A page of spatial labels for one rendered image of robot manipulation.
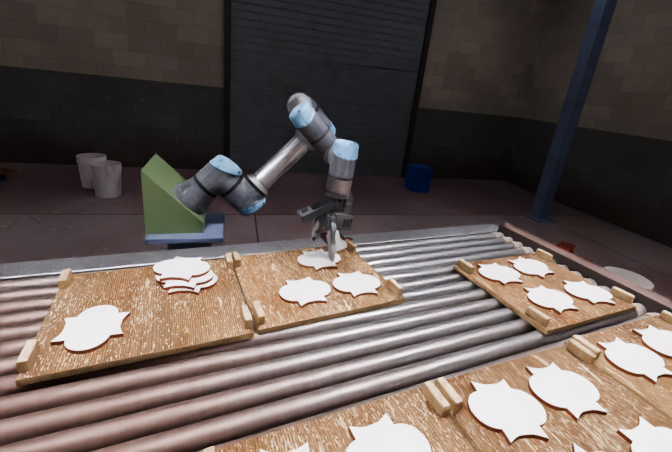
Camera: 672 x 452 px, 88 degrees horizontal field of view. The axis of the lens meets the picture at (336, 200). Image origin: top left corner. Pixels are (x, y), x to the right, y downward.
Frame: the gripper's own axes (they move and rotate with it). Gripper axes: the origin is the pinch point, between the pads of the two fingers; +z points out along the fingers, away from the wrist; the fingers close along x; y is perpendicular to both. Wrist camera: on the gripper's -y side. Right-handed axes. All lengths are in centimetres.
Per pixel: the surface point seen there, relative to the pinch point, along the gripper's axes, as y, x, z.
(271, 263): -14.5, 2.5, 4.7
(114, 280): -55, 4, 8
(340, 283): 0.2, -15.0, 2.5
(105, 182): -91, 347, 87
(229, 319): -30.8, -19.9, 6.0
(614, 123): 536, 190, -85
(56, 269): -70, 18, 11
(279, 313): -19.4, -21.3, 5.1
